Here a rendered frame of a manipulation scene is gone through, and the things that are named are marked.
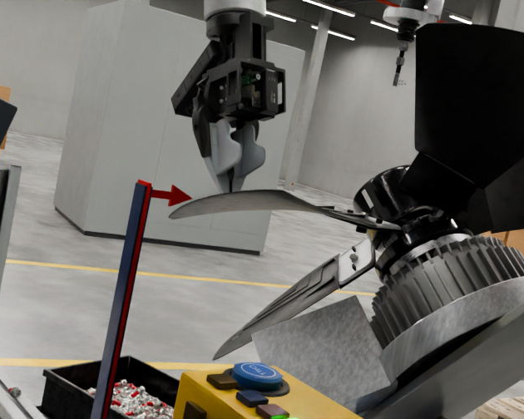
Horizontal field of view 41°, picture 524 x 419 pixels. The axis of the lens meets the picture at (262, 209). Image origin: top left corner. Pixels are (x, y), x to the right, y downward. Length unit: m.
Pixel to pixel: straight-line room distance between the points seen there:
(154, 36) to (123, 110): 0.76
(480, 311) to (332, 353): 0.20
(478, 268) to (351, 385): 0.21
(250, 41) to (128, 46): 6.07
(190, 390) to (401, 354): 0.38
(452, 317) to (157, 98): 6.24
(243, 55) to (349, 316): 0.36
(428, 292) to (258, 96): 0.32
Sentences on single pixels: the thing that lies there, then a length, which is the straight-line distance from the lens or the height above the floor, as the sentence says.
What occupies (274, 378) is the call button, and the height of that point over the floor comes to 1.08.
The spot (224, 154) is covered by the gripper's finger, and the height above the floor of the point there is 1.23.
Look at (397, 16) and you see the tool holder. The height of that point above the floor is 1.45.
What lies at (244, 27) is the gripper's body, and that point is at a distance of 0.84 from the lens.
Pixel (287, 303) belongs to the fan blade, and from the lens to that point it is 1.10.
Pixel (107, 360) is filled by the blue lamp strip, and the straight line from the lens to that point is 0.80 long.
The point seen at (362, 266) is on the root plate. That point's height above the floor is 1.11.
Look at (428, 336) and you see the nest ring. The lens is 0.86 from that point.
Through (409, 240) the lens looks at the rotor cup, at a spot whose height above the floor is 1.17.
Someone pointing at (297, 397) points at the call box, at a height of 1.07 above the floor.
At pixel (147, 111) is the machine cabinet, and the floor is 1.28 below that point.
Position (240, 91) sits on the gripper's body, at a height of 1.31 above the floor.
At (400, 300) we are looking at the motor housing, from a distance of 0.91.
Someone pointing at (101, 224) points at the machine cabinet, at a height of 0.14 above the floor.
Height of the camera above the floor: 1.26
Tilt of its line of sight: 6 degrees down
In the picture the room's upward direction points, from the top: 12 degrees clockwise
